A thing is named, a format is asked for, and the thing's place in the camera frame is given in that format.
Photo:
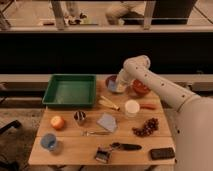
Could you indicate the white lidded container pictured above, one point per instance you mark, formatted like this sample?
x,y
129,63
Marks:
x,y
132,108

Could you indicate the yellow banana toy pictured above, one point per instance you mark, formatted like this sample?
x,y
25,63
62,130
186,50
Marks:
x,y
108,103

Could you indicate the purple bowl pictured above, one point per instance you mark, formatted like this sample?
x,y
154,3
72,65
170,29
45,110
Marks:
x,y
119,87

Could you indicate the orange fruit toy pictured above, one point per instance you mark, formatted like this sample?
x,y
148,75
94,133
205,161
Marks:
x,y
57,122

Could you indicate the dark grape bunch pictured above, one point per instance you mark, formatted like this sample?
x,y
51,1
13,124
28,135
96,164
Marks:
x,y
148,128

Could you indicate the wooden table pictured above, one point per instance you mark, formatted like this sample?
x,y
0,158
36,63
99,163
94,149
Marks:
x,y
61,141

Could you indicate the blue plastic cup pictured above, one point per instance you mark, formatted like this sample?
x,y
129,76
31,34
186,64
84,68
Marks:
x,y
49,142

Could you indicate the red bowl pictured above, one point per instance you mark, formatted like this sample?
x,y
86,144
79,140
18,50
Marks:
x,y
140,88

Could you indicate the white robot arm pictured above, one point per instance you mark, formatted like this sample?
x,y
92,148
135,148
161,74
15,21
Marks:
x,y
194,142

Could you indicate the green plastic tray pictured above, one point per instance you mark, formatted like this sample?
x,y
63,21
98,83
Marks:
x,y
70,90

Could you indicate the blue folded cloth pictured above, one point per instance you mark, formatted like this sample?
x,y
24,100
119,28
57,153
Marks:
x,y
108,122

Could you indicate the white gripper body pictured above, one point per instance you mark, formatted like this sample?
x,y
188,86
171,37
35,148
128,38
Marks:
x,y
122,81

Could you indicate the black rectangular case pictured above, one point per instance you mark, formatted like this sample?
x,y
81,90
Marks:
x,y
162,153

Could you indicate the orange carrot toy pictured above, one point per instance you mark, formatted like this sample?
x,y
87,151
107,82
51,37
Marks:
x,y
148,106

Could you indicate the blue sponge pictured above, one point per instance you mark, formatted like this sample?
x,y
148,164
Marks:
x,y
112,86

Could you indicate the silver metal fork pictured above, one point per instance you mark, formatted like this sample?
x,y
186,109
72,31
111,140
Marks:
x,y
88,133

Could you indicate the black handled brush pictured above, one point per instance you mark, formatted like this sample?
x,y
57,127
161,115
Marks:
x,y
125,146

